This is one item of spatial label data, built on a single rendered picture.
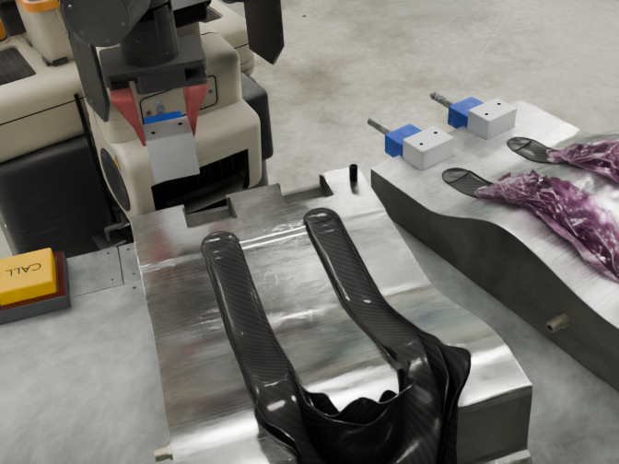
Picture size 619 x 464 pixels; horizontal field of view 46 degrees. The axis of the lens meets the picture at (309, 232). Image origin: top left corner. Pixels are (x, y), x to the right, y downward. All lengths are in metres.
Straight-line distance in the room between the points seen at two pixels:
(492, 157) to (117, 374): 0.50
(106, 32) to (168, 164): 0.19
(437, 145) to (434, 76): 2.05
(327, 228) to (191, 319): 0.18
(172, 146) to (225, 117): 0.34
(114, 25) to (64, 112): 0.69
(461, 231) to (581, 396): 0.21
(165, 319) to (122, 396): 0.10
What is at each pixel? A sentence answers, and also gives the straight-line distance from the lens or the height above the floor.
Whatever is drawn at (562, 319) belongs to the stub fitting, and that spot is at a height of 0.85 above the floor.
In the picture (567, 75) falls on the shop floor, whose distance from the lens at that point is 3.01.
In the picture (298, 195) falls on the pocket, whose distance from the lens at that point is 0.83.
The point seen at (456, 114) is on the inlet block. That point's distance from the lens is 0.99.
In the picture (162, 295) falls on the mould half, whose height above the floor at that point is 0.89.
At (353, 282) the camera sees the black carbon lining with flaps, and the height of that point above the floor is 0.88.
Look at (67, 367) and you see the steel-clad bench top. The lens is 0.80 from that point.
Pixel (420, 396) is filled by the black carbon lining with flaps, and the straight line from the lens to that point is 0.59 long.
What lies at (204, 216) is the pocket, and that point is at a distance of 0.82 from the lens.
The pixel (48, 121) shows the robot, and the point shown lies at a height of 0.74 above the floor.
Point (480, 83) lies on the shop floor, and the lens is 2.91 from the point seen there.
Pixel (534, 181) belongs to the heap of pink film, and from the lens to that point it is 0.80.
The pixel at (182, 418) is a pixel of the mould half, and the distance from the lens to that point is 0.55.
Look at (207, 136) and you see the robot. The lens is 1.11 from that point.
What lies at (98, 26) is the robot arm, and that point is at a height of 1.12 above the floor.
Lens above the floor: 1.37
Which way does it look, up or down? 39 degrees down
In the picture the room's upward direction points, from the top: 4 degrees counter-clockwise
